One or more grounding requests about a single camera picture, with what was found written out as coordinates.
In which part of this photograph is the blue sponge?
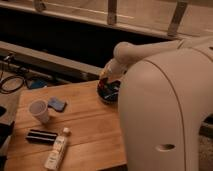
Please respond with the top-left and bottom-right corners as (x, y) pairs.
(48, 97), (66, 112)

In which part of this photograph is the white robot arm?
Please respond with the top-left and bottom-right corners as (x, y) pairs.
(101, 36), (213, 171)

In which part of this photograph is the black ceramic bowl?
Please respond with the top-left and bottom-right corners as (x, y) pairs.
(97, 80), (120, 103)

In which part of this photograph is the black coiled cable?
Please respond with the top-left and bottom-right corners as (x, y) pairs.
(0, 75), (26, 95)

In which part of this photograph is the white plastic bottle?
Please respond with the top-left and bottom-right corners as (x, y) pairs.
(44, 127), (70, 171)

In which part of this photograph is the white paper cup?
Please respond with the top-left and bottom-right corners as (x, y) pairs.
(28, 100), (50, 124)

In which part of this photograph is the blue object on floor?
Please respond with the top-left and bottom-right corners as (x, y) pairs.
(29, 79), (47, 89)

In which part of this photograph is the red pepper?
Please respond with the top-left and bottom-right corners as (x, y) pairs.
(99, 78), (108, 88)

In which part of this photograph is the black rectangular box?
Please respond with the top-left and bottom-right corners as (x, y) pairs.
(26, 129), (58, 144)

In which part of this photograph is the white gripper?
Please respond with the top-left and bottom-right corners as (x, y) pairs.
(99, 58), (127, 80)

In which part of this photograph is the wooden railing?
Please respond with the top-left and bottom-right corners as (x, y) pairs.
(0, 0), (213, 38)

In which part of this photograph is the black object at left edge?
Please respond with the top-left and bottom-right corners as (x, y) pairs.
(0, 106), (15, 149)

